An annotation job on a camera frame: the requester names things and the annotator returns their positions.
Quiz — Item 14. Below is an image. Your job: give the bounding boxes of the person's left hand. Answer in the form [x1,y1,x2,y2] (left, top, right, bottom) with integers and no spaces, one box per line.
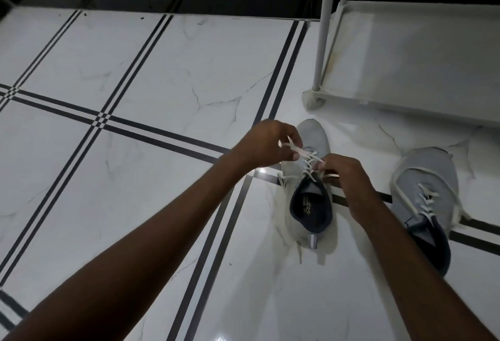
[230,119,300,170]

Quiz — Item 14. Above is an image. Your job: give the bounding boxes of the person's right hand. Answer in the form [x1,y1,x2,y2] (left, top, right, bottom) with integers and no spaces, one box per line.
[317,153,386,225]

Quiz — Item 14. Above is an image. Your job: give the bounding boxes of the white shoelace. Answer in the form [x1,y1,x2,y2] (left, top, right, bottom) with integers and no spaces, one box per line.
[394,176,472,233]
[278,136,341,182]

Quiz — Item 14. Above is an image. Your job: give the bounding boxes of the person's left forearm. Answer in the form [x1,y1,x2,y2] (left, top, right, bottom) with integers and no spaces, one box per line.
[0,153,251,341]

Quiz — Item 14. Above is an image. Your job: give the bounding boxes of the person's right forearm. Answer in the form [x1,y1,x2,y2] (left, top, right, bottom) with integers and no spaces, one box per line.
[356,205,498,341]

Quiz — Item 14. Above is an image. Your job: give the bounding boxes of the grey sneaker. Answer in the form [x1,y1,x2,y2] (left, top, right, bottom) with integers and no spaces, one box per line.
[390,147,472,277]
[278,119,340,255]

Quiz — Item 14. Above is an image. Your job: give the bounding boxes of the white metal shoe rack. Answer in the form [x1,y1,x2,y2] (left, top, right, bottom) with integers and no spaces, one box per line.
[302,0,500,130]

